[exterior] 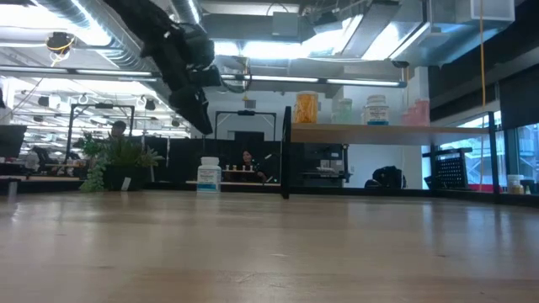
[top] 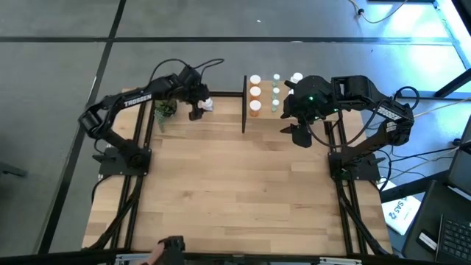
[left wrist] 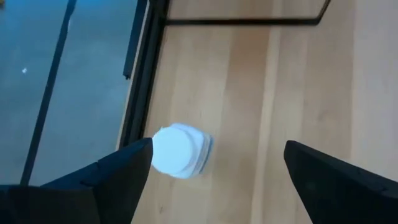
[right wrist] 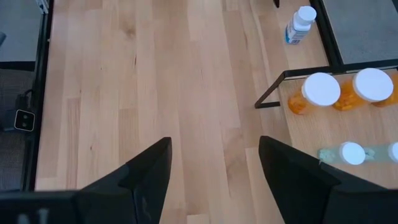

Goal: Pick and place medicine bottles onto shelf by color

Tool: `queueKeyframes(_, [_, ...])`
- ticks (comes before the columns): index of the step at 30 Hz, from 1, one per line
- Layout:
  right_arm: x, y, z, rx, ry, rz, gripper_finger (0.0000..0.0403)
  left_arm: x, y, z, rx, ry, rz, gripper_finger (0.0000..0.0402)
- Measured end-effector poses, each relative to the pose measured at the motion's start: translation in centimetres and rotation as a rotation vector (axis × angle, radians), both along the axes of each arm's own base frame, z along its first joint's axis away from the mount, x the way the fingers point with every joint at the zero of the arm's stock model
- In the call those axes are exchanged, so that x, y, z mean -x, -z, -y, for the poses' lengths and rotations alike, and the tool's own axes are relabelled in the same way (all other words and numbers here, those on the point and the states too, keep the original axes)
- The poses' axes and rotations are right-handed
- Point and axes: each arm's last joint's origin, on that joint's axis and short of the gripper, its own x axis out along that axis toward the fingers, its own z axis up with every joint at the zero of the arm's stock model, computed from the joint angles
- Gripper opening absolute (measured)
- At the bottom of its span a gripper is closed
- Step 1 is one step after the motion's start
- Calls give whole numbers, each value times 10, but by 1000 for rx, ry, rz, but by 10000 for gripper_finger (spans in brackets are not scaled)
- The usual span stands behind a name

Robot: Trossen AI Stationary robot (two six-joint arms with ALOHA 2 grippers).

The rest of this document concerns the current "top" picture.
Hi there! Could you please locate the black shelf side frame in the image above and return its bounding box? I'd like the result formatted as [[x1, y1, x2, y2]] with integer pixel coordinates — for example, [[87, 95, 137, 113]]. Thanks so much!
[[241, 74, 249, 135]]

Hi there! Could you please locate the black camera frame bar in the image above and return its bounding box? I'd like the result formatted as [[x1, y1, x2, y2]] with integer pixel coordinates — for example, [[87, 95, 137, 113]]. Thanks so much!
[[0, 248, 471, 265]]

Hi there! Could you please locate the black right camera cable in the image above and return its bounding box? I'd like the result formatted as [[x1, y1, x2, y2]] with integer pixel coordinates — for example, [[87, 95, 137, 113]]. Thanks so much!
[[303, 99, 380, 149]]

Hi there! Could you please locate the wooden shelf board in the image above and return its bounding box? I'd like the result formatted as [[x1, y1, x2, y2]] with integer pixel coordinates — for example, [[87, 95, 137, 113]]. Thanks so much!
[[245, 80, 340, 122]]

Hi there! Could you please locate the black plant pot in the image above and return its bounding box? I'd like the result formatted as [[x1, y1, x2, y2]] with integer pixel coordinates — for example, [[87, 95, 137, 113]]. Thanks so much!
[[154, 99, 179, 119]]

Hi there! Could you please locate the black aluminium table frame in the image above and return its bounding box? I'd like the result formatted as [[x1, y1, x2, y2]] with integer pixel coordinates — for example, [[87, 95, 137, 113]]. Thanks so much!
[[85, 89, 394, 258]]

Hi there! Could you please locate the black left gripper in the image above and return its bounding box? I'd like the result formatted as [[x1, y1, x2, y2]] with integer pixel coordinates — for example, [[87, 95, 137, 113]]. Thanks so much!
[[178, 66, 210, 121]]

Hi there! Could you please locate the person's hand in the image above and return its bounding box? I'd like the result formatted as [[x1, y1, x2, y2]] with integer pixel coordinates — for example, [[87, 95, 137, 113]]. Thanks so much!
[[141, 242, 166, 265]]

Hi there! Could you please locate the black leader arm handle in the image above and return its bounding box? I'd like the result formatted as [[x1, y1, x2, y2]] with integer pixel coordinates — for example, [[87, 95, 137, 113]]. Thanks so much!
[[157, 235, 187, 265]]

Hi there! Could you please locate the pale floor cable black plug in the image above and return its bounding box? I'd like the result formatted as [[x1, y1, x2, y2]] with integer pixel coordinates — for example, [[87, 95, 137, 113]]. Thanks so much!
[[347, 0, 408, 25]]

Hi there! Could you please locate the black laptop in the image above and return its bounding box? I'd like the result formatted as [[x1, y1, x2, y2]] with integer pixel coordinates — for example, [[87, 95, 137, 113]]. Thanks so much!
[[400, 179, 471, 264]]

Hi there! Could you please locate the silver metal bracket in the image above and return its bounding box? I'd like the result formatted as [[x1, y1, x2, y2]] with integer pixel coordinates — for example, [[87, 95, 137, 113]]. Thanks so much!
[[115, 252, 150, 263], [318, 256, 364, 265]]

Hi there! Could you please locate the white box blue print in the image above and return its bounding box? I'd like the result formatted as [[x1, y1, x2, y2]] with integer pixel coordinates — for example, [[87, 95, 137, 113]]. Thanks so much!
[[380, 180, 423, 236]]

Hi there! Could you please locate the dark grey monitor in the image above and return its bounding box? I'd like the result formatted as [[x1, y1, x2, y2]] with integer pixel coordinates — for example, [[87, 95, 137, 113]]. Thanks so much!
[[446, 116, 471, 202]]

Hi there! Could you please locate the green artificial plant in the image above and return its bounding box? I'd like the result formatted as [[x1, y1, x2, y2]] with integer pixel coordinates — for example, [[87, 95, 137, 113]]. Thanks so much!
[[153, 99, 179, 133]]

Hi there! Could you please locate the beige extension cord yellow plug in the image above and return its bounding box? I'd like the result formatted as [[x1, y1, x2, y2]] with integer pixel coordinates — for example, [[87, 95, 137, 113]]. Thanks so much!
[[414, 96, 471, 119]]

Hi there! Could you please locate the grey chair base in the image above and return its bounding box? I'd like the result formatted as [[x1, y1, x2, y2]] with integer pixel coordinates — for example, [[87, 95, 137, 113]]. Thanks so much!
[[0, 160, 29, 178]]

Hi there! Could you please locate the black device white label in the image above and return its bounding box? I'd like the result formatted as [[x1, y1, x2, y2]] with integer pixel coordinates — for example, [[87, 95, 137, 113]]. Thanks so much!
[[415, 229, 439, 254]]

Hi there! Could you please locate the black desk leg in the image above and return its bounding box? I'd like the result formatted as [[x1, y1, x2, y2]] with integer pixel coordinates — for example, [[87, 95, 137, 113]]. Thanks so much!
[[395, 68, 471, 101], [378, 171, 450, 203]]

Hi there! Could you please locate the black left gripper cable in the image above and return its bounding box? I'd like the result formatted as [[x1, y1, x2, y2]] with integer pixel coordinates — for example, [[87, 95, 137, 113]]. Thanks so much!
[[149, 57, 191, 84]]

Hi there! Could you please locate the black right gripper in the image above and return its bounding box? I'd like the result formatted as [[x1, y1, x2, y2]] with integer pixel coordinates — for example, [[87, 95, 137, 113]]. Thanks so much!
[[280, 75, 334, 149]]

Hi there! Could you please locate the black keyboard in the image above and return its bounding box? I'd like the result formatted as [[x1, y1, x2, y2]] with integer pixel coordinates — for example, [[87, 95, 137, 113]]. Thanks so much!
[[435, 214, 471, 264]]

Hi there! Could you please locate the white bottle blue label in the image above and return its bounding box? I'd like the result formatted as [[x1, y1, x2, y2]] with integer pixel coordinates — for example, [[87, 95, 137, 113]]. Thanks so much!
[[198, 97, 215, 113]]

